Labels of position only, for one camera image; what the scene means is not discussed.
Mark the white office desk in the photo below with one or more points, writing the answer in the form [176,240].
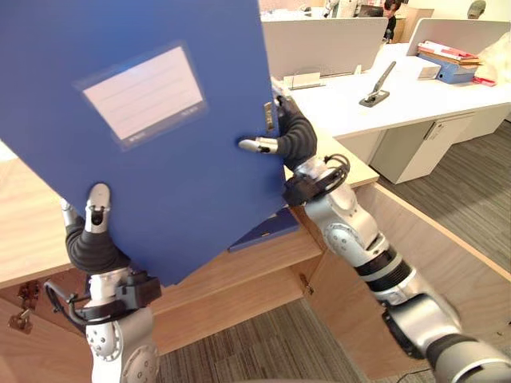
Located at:
[419,99]

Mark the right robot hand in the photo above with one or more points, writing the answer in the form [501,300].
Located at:
[297,137]

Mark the rounded grey desk partition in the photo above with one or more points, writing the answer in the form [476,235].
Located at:
[459,34]

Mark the person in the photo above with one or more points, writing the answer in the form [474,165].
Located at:
[390,20]
[476,9]

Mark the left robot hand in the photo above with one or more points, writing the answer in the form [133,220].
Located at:
[93,249]

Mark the white desk pedestal cabinet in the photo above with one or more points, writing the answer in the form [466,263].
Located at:
[419,147]

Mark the clear acrylic sign holder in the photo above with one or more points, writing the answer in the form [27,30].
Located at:
[305,80]

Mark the wooden cabinet door with hinges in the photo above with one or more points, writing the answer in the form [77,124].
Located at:
[40,359]

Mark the flat red folder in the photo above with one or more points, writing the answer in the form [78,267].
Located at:
[484,81]

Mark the wooden office cabinet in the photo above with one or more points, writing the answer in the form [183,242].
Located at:
[32,223]

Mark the wide wooden cabinet door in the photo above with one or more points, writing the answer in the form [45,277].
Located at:
[439,255]

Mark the wide grey desk partition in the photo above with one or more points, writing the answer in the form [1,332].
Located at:
[323,44]

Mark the white plastic bag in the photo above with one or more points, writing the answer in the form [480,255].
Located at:
[495,56]

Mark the black computer monitor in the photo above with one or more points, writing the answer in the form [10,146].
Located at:
[370,10]

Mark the stack of red paper folders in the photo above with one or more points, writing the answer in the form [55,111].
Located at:
[447,51]

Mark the large blue file folder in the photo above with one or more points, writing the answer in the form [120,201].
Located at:
[167,171]

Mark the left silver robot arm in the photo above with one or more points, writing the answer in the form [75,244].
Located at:
[108,343]

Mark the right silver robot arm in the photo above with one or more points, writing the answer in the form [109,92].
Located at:
[347,235]

